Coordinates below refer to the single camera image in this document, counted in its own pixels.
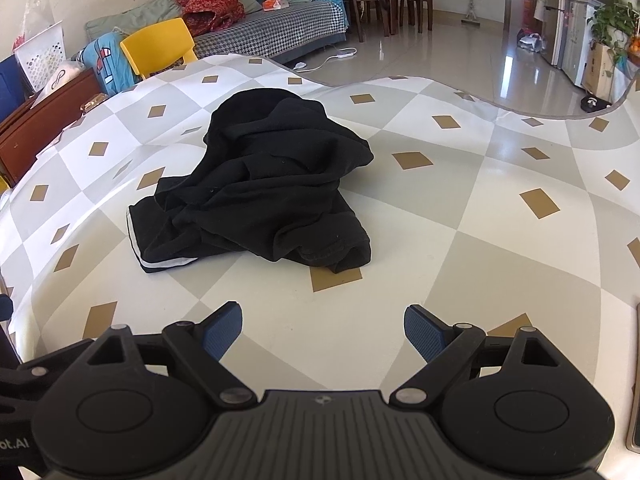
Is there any yellow plastic chair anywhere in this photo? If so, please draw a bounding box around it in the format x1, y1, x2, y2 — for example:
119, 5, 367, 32
120, 17, 197, 81

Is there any white printed bag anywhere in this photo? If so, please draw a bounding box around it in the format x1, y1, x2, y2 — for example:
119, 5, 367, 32
42, 60, 88, 93

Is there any black t-shirt red print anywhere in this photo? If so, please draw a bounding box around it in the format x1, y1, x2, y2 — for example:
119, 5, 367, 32
127, 88, 375, 276

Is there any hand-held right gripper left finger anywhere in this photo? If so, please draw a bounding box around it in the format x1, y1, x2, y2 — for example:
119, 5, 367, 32
85, 301, 258, 408

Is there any potted vine plant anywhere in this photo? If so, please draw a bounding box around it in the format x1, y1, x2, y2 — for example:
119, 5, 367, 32
587, 0, 640, 61

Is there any cardboard box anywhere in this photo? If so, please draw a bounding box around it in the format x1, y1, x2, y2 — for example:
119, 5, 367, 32
582, 42, 618, 98

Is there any long green cushion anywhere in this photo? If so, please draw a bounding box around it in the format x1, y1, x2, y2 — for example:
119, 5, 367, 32
85, 0, 183, 43

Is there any dark smartphone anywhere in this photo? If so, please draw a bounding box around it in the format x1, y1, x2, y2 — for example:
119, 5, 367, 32
625, 302, 640, 453

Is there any silver refrigerator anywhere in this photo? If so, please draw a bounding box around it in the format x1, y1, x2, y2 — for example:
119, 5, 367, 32
537, 0, 573, 68

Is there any brown wooden cabinet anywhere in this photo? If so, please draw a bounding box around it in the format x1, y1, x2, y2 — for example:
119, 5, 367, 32
0, 67, 106, 186

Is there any white perforated basket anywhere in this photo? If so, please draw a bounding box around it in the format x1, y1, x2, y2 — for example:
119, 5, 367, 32
14, 21, 68, 96

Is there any houndstooth sofa bed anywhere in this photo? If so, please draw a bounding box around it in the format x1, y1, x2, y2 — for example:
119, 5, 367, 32
192, 0, 349, 63

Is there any checkered diamond pattern tablecloth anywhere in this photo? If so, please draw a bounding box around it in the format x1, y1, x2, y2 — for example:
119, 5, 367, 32
0, 52, 640, 480

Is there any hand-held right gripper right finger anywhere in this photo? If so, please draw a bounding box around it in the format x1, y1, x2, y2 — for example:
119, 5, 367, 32
389, 304, 561, 408

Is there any blue plastic bin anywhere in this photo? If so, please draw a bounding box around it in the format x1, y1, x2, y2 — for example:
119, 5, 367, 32
0, 55, 28, 121

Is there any blue cartoon print cloth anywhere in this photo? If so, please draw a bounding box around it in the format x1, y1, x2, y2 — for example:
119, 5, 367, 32
80, 30, 138, 96

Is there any white small fridge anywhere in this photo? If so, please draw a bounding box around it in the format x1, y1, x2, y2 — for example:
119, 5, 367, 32
564, 0, 608, 86

